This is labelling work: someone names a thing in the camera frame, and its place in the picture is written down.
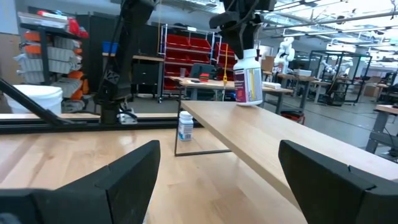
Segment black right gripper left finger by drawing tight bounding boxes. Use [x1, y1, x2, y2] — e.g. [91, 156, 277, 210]
[0, 139, 162, 224]

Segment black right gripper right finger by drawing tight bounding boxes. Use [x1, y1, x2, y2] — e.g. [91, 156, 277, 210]
[278, 139, 398, 224]

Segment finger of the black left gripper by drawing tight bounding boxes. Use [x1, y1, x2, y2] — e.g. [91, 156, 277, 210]
[222, 19, 249, 60]
[248, 15, 261, 50]

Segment large white bottle maroon label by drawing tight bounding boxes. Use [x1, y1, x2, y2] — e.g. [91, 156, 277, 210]
[233, 49, 264, 106]

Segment small white teal-label bottle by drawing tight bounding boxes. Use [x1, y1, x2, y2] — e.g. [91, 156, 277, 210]
[177, 111, 195, 142]

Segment wooden shelf black metal legs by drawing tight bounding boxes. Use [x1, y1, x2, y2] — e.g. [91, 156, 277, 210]
[174, 100, 398, 211]

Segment white humanoid robot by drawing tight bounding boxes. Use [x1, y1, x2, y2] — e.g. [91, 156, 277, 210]
[273, 36, 295, 74]

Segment wooden table grey legs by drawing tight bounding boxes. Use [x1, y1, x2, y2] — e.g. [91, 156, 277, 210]
[169, 76, 293, 114]

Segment flat white box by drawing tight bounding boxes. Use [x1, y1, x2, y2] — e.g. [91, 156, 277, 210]
[262, 81, 282, 90]

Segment wooden work table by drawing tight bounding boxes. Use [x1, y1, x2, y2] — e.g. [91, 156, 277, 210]
[264, 70, 332, 103]

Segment red wheeled creeper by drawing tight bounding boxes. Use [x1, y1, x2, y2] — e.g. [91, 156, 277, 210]
[279, 110, 306, 125]

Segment wooden workbench black drawers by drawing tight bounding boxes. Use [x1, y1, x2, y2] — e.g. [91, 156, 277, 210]
[132, 55, 165, 100]

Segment wooden table metal legs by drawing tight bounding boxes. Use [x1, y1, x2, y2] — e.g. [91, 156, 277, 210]
[365, 104, 398, 156]

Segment white plastic bucket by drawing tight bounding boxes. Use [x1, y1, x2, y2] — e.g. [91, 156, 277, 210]
[3, 84, 63, 115]

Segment blue bin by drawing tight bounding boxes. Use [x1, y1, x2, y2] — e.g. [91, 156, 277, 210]
[101, 40, 119, 57]

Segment black rack with storage bins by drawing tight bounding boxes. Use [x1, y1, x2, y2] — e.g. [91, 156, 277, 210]
[14, 9, 91, 103]

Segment black cabinet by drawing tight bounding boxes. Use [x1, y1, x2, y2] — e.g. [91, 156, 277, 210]
[76, 14, 122, 94]

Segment yellow hanging cable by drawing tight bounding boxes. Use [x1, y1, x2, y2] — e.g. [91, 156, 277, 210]
[223, 43, 229, 88]

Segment black metal rail frame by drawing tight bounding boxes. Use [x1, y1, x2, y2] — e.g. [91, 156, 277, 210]
[0, 77, 203, 134]

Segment black frame robot cell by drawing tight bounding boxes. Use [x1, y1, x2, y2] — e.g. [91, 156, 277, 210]
[307, 49, 373, 106]

